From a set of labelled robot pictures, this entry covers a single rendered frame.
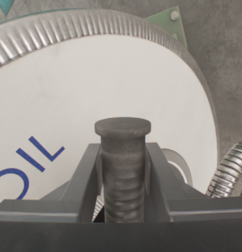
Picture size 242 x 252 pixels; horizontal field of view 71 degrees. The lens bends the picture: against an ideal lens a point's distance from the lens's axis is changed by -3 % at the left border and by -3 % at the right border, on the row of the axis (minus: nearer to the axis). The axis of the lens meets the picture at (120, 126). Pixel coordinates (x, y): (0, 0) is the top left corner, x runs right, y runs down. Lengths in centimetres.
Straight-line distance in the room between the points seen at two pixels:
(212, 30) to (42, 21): 76
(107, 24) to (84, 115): 17
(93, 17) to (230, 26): 67
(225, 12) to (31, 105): 81
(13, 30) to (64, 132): 15
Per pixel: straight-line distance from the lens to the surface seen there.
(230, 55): 94
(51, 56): 29
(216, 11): 91
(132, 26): 41
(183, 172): 65
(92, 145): 15
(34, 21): 29
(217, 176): 18
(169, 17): 97
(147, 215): 89
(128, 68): 38
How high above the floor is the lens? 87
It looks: 31 degrees down
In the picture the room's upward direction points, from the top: 133 degrees counter-clockwise
